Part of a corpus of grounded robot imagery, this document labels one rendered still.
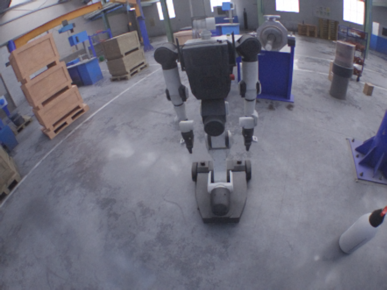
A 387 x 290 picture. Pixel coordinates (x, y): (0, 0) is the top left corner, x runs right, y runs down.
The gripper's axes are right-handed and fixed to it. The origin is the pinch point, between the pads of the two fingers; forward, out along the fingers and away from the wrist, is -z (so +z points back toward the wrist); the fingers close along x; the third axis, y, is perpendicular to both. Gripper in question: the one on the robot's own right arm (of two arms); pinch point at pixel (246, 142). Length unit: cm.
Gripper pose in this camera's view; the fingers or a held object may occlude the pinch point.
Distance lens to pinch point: 145.8
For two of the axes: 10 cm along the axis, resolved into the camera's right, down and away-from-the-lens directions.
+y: -9.8, 0.5, 1.8
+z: -1.7, -6.1, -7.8
